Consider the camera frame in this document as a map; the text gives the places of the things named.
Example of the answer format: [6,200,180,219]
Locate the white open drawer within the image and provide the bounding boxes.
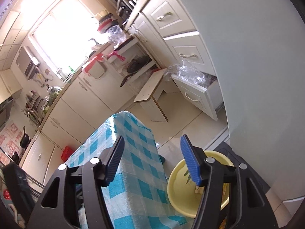
[173,77,224,120]

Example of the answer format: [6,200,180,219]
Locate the clear plastic bag in drawer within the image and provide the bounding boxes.
[163,60,217,88]

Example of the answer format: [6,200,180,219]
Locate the white refrigerator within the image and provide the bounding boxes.
[181,0,304,200]

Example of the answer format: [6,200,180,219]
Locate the clear plastic bag on counter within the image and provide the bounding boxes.
[105,25,127,49]

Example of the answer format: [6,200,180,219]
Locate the red trash bin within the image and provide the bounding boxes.
[60,146,75,163]

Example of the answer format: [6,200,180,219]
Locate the blue checkered tablecloth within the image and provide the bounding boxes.
[65,111,194,228]

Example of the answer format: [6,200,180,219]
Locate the black wok on stove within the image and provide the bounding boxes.
[20,126,31,149]

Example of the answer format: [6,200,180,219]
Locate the yellow plastic basin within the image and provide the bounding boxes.
[167,150,234,218]

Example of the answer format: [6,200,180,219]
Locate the wall water heater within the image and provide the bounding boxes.
[16,46,40,80]

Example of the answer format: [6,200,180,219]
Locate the small white wooden stool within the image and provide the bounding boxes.
[133,69,168,123]

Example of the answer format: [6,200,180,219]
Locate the black frying pan on rack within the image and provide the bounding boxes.
[120,56,152,87]

